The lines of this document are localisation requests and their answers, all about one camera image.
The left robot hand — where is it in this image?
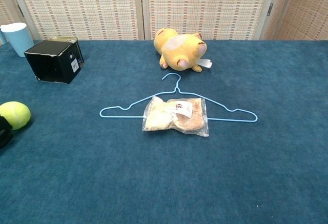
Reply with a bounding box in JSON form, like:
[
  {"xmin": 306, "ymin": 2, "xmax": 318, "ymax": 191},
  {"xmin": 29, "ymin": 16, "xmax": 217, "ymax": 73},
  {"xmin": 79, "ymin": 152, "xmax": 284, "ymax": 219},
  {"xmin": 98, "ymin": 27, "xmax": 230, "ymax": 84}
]
[{"xmin": 0, "ymin": 115, "xmax": 14, "ymax": 149}]

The green tennis ball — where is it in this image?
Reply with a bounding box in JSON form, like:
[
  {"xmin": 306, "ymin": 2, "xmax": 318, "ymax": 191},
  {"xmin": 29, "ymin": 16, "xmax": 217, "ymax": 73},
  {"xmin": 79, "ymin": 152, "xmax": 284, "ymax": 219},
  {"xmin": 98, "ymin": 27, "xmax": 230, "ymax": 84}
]
[{"xmin": 0, "ymin": 101, "xmax": 32, "ymax": 131}]

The black open box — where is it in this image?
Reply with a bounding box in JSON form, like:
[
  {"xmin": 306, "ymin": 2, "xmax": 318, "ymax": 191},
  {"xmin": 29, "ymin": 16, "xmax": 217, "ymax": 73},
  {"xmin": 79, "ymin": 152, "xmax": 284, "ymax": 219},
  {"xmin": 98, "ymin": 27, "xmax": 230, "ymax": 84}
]
[{"xmin": 24, "ymin": 39, "xmax": 85, "ymax": 85}]

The light blue lidded cup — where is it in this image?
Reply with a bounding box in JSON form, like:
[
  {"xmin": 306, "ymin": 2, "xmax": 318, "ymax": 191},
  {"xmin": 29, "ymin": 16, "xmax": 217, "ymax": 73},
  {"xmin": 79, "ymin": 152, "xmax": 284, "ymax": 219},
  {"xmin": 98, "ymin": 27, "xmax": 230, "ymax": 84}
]
[{"xmin": 0, "ymin": 22, "xmax": 34, "ymax": 57}]

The blue table mat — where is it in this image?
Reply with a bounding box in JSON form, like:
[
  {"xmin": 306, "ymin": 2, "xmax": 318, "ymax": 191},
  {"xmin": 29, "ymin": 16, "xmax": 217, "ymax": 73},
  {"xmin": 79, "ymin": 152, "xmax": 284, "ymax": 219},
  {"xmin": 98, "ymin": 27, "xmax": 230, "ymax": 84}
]
[{"xmin": 0, "ymin": 39, "xmax": 328, "ymax": 224}]

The clear bag of snacks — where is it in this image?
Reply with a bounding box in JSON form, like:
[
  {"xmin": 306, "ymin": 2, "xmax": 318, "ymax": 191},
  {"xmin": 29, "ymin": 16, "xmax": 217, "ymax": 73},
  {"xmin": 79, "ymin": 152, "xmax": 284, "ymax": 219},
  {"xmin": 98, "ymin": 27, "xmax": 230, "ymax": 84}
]
[{"xmin": 142, "ymin": 95, "xmax": 210, "ymax": 138}]

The yellow plush toy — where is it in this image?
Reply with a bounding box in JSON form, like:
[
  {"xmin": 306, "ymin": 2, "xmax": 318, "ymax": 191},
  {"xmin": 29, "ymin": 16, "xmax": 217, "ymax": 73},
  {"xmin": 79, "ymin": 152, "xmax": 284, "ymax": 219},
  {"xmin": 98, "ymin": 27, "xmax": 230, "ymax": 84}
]
[{"xmin": 153, "ymin": 27, "xmax": 213, "ymax": 73}]

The woven folding screen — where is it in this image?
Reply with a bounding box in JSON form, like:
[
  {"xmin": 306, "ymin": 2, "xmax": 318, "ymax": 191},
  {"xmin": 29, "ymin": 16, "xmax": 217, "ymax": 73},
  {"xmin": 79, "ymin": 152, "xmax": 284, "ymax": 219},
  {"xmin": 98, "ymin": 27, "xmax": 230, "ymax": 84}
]
[{"xmin": 0, "ymin": 0, "xmax": 328, "ymax": 41}]

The light blue wire hanger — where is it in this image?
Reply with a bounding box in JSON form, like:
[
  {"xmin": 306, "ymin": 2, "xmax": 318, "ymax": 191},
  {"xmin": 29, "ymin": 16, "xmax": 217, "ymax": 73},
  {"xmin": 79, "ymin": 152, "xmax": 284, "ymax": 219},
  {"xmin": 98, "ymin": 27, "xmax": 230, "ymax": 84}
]
[{"xmin": 99, "ymin": 72, "xmax": 258, "ymax": 124}]

